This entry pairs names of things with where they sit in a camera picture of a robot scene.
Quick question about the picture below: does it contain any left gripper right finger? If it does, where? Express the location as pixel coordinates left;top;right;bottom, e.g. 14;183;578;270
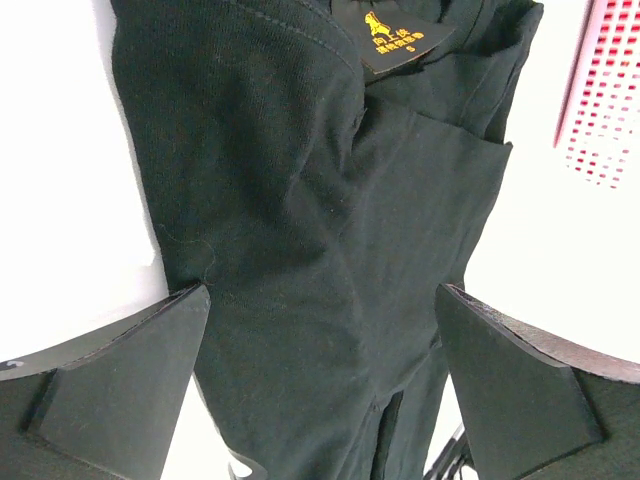
435;284;639;479

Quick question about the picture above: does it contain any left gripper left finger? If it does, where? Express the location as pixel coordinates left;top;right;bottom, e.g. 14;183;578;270
1;285;210;480

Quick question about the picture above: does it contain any black t-shirt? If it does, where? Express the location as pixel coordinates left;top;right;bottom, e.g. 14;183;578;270
112;1;544;479

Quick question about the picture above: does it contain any white plastic basket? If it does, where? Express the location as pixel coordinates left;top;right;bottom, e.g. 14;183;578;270
554;0;639;190

